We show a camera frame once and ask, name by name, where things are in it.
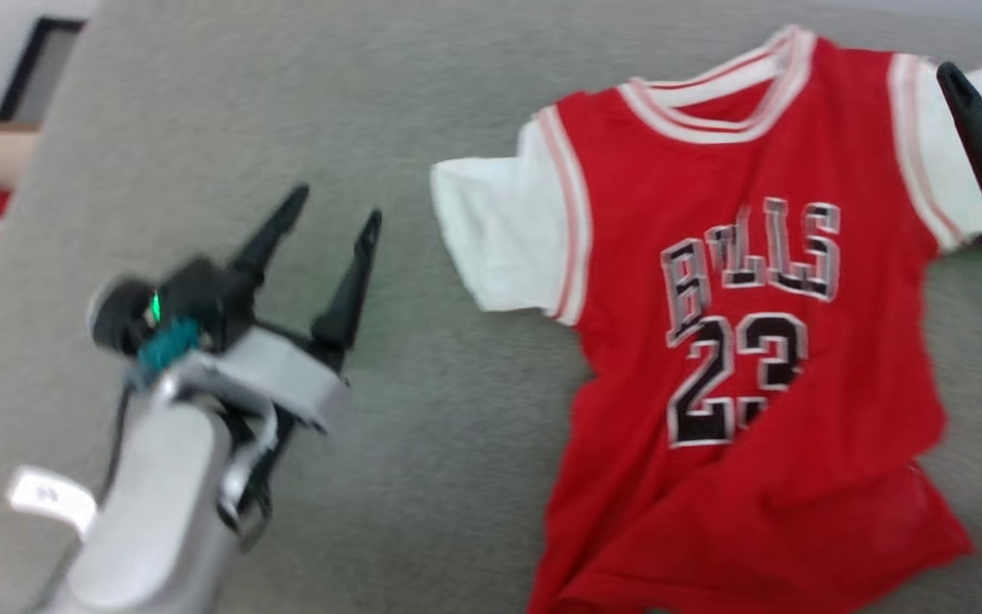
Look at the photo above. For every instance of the white label tag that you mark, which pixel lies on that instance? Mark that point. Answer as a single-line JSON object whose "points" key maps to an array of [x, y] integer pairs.
{"points": [[52, 496]]}

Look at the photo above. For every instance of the red white basketball jersey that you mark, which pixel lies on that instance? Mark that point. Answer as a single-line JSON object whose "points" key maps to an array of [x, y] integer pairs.
{"points": [[747, 384]]}

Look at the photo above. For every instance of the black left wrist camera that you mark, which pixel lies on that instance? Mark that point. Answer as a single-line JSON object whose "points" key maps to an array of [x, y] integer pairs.
{"points": [[201, 294]]}

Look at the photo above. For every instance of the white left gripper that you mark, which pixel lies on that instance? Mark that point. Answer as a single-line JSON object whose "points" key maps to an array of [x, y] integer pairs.
{"points": [[286, 375]]}

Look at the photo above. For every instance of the teal left camera connector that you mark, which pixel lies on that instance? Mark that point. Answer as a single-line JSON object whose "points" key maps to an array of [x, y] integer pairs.
{"points": [[169, 345]]}

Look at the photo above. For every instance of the black framed panel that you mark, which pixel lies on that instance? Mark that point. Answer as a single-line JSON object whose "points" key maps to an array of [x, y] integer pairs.
{"points": [[18, 85]]}

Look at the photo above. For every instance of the grey fabric sofa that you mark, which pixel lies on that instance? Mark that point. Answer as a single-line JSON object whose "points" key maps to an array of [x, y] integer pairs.
{"points": [[414, 469]]}

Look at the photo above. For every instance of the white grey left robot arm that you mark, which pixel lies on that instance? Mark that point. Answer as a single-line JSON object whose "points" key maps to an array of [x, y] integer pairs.
{"points": [[158, 512]]}

